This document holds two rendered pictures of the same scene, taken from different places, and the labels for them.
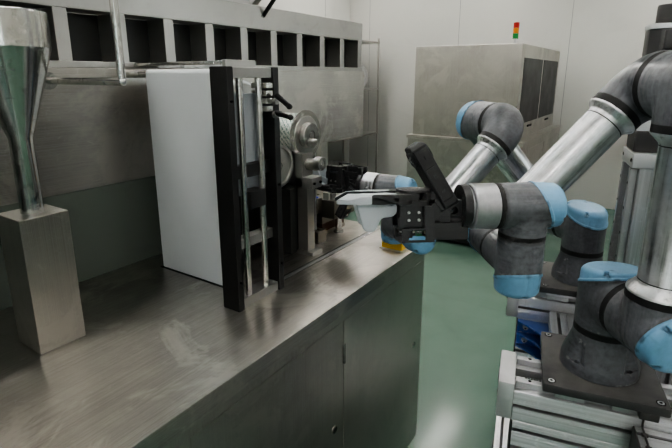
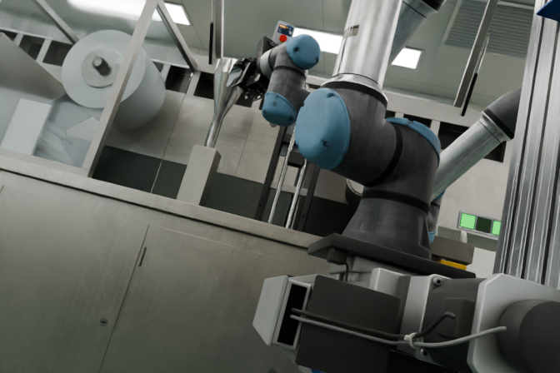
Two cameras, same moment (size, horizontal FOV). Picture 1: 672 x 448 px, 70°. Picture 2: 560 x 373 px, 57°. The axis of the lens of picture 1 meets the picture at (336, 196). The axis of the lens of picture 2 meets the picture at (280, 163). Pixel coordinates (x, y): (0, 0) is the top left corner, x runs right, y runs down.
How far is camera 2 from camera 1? 1.50 m
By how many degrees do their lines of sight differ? 72
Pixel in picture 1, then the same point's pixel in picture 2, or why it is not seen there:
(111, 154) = (292, 171)
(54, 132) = (266, 148)
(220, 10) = (413, 105)
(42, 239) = (199, 156)
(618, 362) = (357, 216)
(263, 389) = (210, 246)
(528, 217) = (277, 53)
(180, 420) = (146, 196)
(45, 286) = (189, 179)
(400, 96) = not seen: outside the picture
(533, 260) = (272, 82)
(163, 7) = not seen: hidden behind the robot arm
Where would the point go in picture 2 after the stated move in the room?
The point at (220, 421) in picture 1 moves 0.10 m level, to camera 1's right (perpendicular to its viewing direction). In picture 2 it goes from (172, 235) to (182, 235)
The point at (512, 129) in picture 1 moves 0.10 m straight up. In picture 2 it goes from (506, 98) to (512, 61)
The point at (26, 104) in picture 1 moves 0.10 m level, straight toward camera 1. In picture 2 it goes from (221, 97) to (206, 86)
